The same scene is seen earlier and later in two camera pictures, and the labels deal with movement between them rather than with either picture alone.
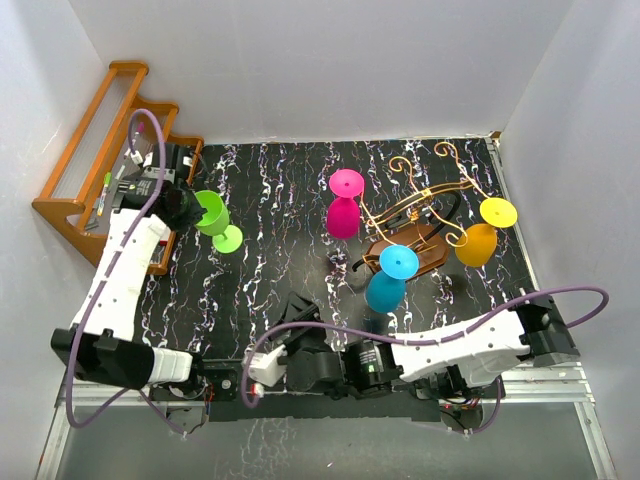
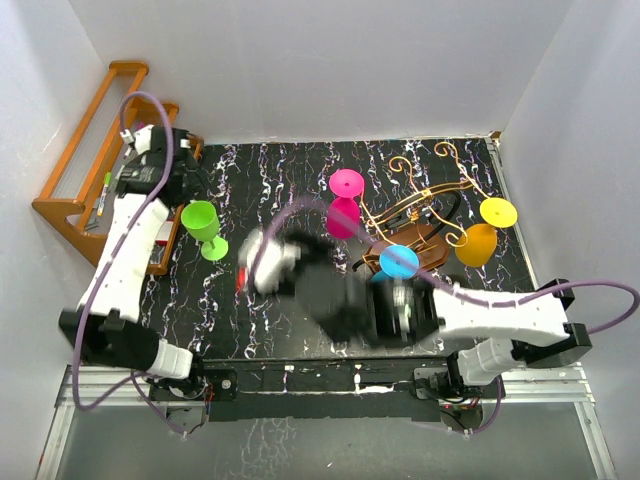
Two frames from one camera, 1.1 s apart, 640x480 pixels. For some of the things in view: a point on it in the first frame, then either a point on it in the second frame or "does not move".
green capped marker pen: (107, 181) does not move
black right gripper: (300, 310) -> (318, 250)
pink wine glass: (344, 213) does not move
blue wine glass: (386, 287) does not move
